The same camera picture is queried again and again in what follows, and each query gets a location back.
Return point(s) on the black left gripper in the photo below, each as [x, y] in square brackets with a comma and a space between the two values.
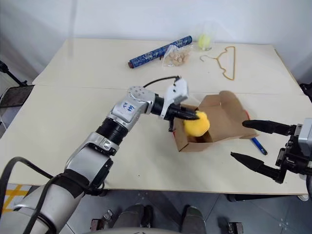
[173, 113]

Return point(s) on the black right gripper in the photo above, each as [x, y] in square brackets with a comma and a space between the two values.
[292, 158]

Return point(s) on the blue pen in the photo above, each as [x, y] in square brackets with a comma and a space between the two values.
[259, 146]

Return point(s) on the yellow plush item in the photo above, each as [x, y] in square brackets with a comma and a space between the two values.
[197, 126]

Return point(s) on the brown cardboard box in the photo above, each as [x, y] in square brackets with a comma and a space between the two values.
[219, 126]

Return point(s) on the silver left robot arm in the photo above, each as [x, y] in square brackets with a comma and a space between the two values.
[126, 109]

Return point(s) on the red tape strip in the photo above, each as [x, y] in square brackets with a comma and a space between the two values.
[247, 113]

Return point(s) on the clear cup with yellow item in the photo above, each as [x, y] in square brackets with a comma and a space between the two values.
[207, 29]

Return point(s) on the dark table base bar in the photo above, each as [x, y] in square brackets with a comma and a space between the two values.
[263, 198]

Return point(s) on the plastic bag of nuts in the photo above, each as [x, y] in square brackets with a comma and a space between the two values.
[176, 58]

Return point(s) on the black object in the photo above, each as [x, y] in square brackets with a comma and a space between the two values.
[307, 91]

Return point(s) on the blue patterned rolled scroll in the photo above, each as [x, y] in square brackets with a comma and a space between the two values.
[156, 52]

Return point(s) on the dark grey rounded shape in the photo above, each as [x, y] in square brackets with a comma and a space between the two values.
[134, 217]
[193, 217]

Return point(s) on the black flat panel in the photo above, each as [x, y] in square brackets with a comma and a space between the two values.
[17, 96]

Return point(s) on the black stand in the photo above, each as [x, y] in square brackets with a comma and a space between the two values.
[12, 75]

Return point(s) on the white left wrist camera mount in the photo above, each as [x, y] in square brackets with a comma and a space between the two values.
[178, 91]

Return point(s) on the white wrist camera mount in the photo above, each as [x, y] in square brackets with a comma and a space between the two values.
[178, 91]
[307, 136]

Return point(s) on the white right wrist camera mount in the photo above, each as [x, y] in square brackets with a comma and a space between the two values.
[307, 136]

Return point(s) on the metal foot bracket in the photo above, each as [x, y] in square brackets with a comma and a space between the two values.
[236, 228]
[101, 224]

